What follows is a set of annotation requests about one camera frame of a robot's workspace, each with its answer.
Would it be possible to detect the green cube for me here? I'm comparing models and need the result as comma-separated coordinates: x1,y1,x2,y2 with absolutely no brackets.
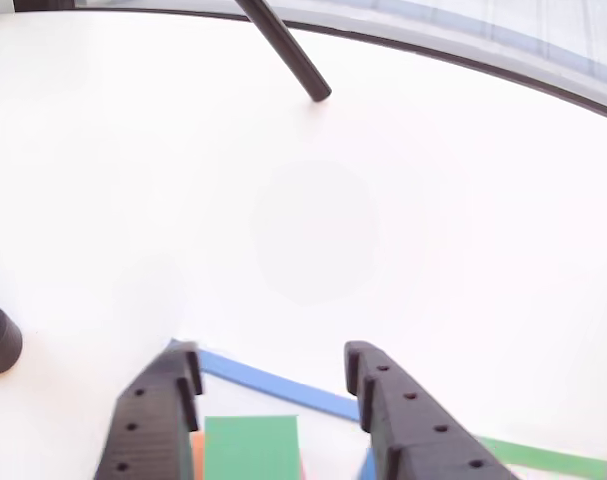
203,414,303,480

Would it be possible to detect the orange block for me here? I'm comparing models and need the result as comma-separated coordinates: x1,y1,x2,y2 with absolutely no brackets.
189,431,207,480

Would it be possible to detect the green square frame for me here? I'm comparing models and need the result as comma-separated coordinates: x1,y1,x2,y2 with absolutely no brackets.
475,435,607,480

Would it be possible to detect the black camera tripod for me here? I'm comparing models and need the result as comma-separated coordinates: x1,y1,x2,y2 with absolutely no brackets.
0,0,333,376

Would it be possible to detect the blue square frame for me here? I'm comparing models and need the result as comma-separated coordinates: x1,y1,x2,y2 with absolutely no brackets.
167,337,379,480

